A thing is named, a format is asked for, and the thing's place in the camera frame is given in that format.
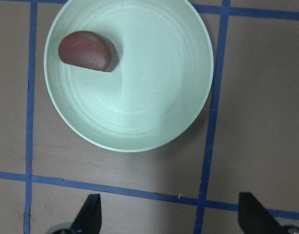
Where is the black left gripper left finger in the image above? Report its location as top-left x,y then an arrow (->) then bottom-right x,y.
70,194 -> 101,234

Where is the brown steamed bun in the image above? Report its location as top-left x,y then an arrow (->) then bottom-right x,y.
58,31 -> 119,72

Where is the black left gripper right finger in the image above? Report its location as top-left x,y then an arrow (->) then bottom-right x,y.
238,192 -> 281,234

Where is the light green plate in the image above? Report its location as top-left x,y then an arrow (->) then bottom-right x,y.
44,0 -> 214,152

